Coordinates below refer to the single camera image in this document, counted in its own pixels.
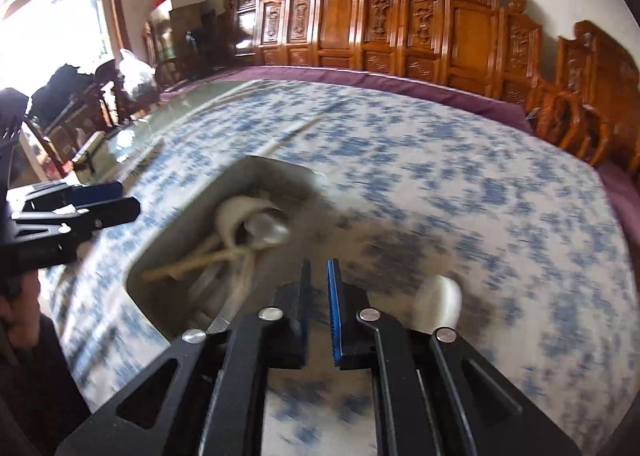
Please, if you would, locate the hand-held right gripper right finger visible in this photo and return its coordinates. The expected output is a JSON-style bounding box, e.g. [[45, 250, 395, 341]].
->
[[327, 258, 583, 456]]

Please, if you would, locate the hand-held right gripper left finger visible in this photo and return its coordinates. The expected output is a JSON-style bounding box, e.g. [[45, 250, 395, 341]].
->
[[55, 258, 314, 456]]

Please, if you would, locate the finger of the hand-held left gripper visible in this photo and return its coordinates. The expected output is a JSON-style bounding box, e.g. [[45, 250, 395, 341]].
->
[[24, 181, 124, 211], [11, 196, 141, 243]]

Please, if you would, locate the wooden chopstick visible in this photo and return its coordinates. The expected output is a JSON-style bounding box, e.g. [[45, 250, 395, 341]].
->
[[170, 235, 228, 277], [141, 247, 246, 283]]

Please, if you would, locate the white long-handled ladle spoon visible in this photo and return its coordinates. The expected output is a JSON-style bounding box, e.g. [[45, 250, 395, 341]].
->
[[414, 275, 463, 335]]

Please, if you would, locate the white round spoon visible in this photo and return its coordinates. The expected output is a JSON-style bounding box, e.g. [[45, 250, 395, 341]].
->
[[214, 197, 282, 299]]

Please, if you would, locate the grey utensil tray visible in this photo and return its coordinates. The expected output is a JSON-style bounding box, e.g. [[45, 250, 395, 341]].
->
[[124, 155, 332, 339]]

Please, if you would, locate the person's left hand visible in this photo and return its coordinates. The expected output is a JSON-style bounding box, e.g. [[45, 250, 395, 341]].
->
[[0, 281, 45, 351]]

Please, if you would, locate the dark wooden chair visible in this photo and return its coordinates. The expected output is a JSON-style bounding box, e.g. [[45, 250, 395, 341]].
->
[[22, 62, 123, 177]]

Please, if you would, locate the clear plastic bag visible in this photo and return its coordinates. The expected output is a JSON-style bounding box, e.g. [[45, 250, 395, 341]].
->
[[118, 48, 157, 99]]

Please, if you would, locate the person's dark clothing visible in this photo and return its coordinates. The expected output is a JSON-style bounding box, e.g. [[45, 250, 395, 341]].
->
[[0, 313, 93, 456]]

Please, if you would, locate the blue floral tablecloth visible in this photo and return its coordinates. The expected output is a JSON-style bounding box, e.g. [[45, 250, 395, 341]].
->
[[37, 80, 636, 456]]

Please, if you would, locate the window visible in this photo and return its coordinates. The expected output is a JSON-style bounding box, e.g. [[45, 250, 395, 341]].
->
[[0, 0, 117, 94]]

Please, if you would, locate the small carved wooden chair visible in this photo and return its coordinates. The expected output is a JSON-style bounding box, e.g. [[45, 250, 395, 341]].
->
[[222, 0, 288, 67]]

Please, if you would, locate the carved wooden high-back chair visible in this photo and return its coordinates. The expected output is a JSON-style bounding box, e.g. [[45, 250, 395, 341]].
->
[[404, 0, 545, 101], [286, 0, 407, 74]]

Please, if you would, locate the wooden armchair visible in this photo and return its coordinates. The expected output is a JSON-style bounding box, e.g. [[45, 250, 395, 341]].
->
[[524, 80, 608, 167]]

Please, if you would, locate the carved wooden bench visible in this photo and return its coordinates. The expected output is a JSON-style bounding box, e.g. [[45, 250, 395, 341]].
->
[[554, 20, 640, 171]]

